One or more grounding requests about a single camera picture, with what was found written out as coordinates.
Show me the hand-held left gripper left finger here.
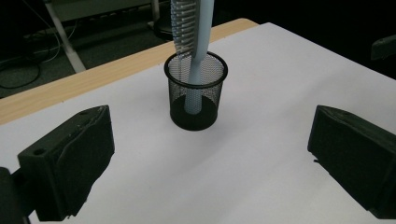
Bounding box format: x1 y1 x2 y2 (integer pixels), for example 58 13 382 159
17 105 116 222

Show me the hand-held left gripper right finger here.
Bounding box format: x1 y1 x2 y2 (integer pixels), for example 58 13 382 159
307 105 396 220

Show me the black mesh cup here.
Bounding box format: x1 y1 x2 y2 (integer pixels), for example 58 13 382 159
163 50 229 132

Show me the light blue hairbrush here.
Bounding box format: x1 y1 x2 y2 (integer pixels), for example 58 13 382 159
170 0 216 116

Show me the white-legged desk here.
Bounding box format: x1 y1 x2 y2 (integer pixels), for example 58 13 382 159
43 0 162 74

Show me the tangle of floor cables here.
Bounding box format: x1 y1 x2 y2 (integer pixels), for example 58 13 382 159
0 18 78 90

